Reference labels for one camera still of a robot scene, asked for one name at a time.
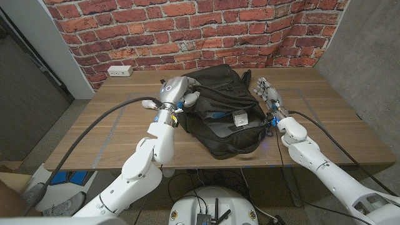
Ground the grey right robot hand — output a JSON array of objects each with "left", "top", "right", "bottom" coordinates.
[{"left": 253, "top": 77, "right": 290, "bottom": 123}]

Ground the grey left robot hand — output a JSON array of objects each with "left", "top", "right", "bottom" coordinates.
[{"left": 159, "top": 76, "right": 201, "bottom": 109}]

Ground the black backpack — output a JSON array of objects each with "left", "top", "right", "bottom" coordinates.
[{"left": 160, "top": 63, "right": 276, "bottom": 160}]

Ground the blue white plastic package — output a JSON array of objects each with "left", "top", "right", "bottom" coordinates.
[{"left": 204, "top": 111, "right": 234, "bottom": 119}]

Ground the white power outlet box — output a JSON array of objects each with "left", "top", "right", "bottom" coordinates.
[{"left": 107, "top": 65, "right": 134, "bottom": 78}]

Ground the red brick printed backdrop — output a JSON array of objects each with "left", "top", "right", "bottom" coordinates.
[{"left": 43, "top": 0, "right": 349, "bottom": 91}]

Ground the grey table leg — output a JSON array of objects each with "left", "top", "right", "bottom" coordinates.
[{"left": 282, "top": 167, "right": 303, "bottom": 208}]

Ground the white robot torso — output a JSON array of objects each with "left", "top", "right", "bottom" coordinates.
[{"left": 168, "top": 186, "right": 259, "bottom": 225}]

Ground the blue floor pad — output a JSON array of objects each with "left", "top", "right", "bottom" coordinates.
[{"left": 49, "top": 170, "right": 94, "bottom": 186}]

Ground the tilted black antenna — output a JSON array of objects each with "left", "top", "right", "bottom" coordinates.
[{"left": 215, "top": 209, "right": 232, "bottom": 225}]

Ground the black computer box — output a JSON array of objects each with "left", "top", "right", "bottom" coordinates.
[{"left": 196, "top": 212, "right": 212, "bottom": 225}]

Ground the white floor mat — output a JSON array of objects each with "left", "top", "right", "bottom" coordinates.
[{"left": 24, "top": 164, "right": 116, "bottom": 216}]

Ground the cardboard box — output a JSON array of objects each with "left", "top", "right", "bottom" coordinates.
[{"left": 0, "top": 161, "right": 32, "bottom": 193}]

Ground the person in brown clothing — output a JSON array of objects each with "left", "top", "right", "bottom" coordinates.
[{"left": 0, "top": 179, "right": 41, "bottom": 218}]

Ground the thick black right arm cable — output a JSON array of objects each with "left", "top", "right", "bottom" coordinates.
[{"left": 289, "top": 110, "right": 398, "bottom": 197}]

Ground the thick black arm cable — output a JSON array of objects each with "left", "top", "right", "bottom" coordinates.
[
  {"left": 289, "top": 110, "right": 398, "bottom": 197},
  {"left": 23, "top": 96, "right": 163, "bottom": 216}
]

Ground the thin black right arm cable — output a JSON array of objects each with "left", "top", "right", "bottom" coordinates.
[{"left": 274, "top": 126, "right": 365, "bottom": 224}]

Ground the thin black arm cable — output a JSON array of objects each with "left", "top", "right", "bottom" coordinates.
[
  {"left": 133, "top": 193, "right": 149, "bottom": 225},
  {"left": 274, "top": 126, "right": 365, "bottom": 224}
]

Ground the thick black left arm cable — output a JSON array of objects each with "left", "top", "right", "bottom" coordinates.
[{"left": 23, "top": 96, "right": 163, "bottom": 216}]

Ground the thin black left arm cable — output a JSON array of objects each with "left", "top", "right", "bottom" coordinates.
[{"left": 133, "top": 193, "right": 149, "bottom": 225}]

